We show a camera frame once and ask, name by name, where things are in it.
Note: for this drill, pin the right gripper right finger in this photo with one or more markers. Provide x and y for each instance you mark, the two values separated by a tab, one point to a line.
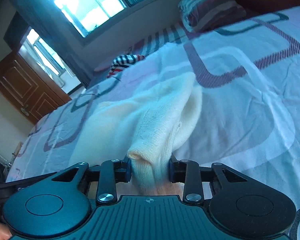
187	172

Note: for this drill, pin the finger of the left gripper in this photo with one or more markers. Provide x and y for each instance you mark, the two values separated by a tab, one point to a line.
7	189

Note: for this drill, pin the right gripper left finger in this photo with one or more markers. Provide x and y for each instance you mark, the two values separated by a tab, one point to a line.
112	172

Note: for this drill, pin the cream knit sweater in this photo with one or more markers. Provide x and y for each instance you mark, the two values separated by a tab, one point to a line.
146	128

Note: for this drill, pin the brown wooden door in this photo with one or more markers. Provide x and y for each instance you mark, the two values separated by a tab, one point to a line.
28	88

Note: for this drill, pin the black white striped cloth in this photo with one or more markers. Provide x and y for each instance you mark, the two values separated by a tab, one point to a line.
122	62

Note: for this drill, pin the patterned bed sheet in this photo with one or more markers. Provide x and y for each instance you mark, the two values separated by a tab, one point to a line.
249	74

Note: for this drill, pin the striped mattress cover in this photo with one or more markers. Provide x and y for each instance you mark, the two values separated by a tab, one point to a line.
175	33

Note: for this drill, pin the striped folded quilt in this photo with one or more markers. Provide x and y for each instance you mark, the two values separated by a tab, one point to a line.
203	15

